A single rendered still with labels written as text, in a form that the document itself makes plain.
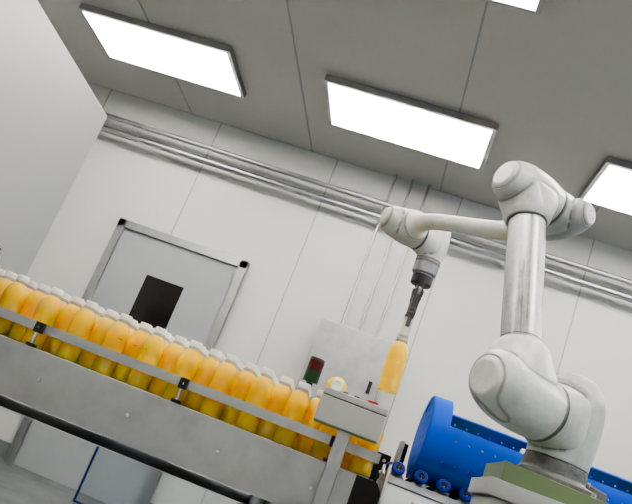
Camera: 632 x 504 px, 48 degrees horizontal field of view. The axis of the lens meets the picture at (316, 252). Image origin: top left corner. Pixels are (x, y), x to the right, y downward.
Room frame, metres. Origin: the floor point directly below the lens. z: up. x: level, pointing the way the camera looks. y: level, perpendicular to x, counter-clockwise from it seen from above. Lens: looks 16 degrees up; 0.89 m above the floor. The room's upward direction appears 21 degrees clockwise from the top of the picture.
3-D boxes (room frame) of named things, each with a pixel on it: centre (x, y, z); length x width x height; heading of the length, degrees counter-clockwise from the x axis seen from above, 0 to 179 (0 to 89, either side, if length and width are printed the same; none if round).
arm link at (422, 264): (2.39, -0.39, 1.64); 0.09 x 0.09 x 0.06
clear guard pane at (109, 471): (2.73, 0.09, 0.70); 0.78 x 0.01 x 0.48; 84
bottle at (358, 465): (2.24, -0.37, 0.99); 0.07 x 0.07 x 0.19
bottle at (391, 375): (2.38, -0.39, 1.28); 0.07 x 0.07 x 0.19
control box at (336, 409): (2.12, -0.27, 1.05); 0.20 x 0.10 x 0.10; 84
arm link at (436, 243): (2.38, -0.37, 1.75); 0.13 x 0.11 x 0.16; 118
